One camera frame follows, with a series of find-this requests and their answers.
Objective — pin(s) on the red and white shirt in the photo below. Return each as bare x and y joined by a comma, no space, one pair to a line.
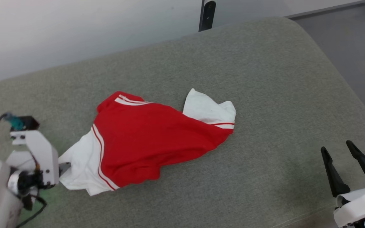
144,142

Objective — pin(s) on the black door stop bracket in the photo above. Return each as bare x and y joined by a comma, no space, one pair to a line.
207,14

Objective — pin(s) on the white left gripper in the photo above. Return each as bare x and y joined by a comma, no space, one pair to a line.
44,158

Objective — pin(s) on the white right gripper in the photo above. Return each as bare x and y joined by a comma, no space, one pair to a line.
363,205

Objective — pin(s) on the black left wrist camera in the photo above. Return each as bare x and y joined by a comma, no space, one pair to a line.
29,123

